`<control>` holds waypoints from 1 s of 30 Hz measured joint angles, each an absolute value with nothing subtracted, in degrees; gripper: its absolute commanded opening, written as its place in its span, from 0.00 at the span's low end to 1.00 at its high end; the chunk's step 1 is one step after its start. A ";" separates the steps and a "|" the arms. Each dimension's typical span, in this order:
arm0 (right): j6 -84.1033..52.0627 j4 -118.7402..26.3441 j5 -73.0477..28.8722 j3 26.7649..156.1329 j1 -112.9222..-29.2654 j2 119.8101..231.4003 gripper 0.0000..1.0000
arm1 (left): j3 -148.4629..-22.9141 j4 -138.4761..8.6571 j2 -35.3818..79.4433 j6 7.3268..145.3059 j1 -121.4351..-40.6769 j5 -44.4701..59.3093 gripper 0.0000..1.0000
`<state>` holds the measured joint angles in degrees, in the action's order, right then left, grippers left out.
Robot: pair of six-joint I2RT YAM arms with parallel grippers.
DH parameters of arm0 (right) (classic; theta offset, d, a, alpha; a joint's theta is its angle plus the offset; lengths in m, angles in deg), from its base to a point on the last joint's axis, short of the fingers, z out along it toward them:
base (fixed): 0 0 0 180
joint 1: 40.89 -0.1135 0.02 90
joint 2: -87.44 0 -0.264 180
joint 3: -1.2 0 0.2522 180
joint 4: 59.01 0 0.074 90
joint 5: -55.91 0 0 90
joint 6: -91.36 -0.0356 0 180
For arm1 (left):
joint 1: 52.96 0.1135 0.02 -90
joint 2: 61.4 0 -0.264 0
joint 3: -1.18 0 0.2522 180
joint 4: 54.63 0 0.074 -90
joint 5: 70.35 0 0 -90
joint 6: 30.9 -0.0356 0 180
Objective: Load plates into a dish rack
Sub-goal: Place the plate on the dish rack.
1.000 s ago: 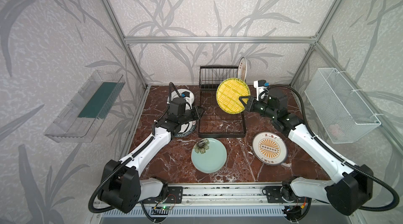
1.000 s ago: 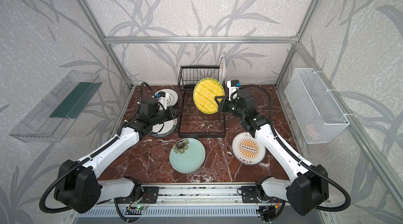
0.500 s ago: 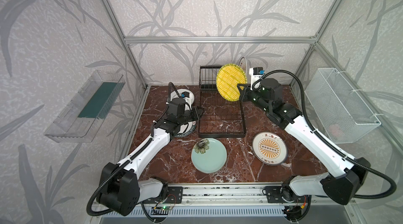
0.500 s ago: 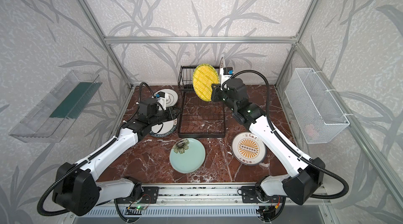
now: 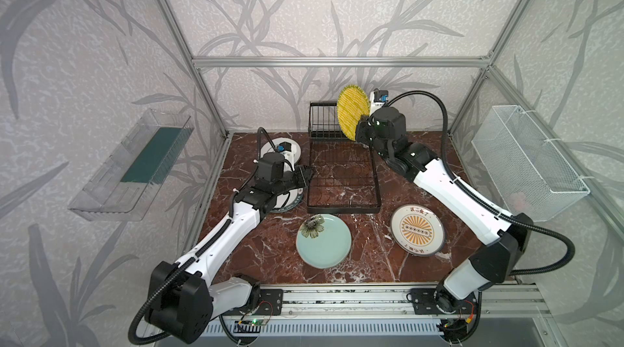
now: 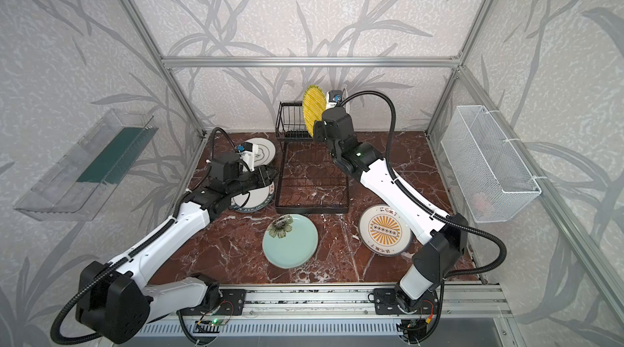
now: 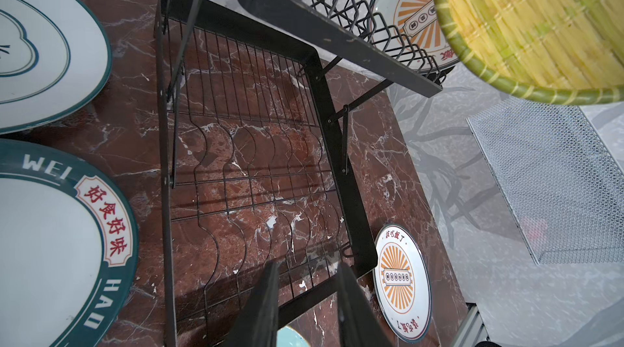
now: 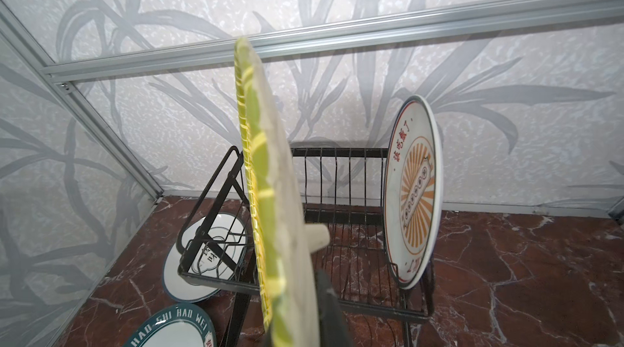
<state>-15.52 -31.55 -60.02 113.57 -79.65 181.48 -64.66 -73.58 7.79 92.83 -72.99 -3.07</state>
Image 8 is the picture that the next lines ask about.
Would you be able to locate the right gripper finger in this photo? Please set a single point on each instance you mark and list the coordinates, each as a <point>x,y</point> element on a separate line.
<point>333,328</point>

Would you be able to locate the yellow green woven plate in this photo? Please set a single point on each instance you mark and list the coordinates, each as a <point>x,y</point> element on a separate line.
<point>285,272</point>

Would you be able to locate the small white orange sunburst plate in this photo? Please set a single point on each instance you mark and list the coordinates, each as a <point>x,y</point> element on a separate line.
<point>412,191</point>

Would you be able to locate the white plate grey flower outline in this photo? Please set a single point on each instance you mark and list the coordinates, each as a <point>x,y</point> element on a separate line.
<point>230,234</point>

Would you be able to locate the white plate green lettered rim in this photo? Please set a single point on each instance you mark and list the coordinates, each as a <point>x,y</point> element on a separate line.
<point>182,324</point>

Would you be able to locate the black wire dish rack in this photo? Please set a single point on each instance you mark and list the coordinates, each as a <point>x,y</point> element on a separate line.
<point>378,311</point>

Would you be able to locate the aluminium cage frame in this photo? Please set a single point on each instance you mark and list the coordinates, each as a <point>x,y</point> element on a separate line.
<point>483,19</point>

